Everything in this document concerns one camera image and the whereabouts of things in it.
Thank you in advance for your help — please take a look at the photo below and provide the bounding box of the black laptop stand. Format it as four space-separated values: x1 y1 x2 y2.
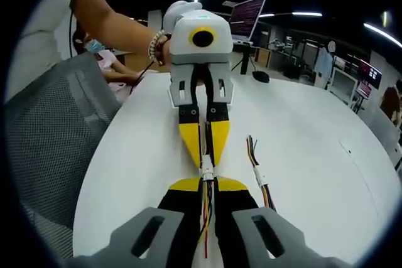
231 40 256 76

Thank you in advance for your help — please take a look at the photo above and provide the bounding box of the white office chair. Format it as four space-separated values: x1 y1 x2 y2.
328 65 359 106

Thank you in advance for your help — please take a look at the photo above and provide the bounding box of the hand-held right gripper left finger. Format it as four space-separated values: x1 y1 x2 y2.
70 177 205 268

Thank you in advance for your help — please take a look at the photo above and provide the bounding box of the JST connector with coloured wires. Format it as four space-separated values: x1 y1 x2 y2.
256 175 277 213
196 169 218 259

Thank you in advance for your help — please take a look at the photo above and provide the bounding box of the black computer mouse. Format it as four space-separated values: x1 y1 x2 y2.
252 71 271 83

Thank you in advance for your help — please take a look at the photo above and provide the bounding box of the monitor with red screen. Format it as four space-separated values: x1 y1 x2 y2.
361 60 383 85

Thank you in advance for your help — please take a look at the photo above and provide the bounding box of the person's left hand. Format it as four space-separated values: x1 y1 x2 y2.
155 32 174 67

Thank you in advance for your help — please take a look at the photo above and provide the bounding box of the short ceiling light strip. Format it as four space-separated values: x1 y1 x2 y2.
291 11 323 18

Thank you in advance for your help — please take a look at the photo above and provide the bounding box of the black device cable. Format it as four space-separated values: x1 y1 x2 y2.
69 0 86 59

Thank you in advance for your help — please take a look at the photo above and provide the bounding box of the short JST socket with wires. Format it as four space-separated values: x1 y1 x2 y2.
200 122 215 173
246 135 264 181

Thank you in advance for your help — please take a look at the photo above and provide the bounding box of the monitor with pink screen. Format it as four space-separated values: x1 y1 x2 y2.
356 80 375 99

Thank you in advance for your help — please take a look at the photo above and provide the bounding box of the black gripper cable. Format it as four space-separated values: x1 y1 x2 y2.
129 60 156 95

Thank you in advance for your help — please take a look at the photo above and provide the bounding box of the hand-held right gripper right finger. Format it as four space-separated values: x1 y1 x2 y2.
215 176 345 268

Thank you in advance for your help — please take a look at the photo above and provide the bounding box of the person's white shirt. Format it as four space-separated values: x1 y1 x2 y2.
6 0 99 99

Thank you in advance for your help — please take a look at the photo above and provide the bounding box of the grey mesh office chair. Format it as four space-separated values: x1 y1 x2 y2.
4 53 122 260

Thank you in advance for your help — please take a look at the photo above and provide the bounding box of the beaded bracelet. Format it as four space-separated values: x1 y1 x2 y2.
147 29 172 62

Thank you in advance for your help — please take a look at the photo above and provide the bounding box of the open laptop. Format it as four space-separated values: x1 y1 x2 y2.
228 0 268 43

